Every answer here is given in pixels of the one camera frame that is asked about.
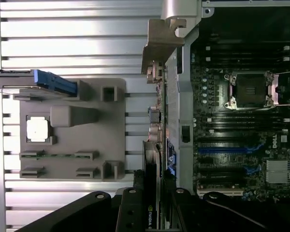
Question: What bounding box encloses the white PCI expansion slot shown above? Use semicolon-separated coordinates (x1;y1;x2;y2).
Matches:
197;188;244;197

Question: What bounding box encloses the grey parts rack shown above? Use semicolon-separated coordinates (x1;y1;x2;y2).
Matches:
13;78;127;181

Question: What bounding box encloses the small silver heat sink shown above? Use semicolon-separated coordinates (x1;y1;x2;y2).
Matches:
265;159;290;185

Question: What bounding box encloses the open black PC case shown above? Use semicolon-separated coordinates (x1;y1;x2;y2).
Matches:
159;0;290;232

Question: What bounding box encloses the green motherboard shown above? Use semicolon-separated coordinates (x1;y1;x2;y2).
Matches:
190;31;290;202

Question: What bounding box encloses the silver CPU chip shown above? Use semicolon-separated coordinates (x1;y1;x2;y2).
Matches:
26;116;50;142

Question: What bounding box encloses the CPU socket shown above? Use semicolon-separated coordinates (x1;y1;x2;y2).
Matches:
223;72;276;112

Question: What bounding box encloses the metal socket cover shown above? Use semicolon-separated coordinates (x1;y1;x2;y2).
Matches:
267;71;290;106

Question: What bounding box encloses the hard disk with blue rails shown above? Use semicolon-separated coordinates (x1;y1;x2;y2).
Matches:
0;69;77;98

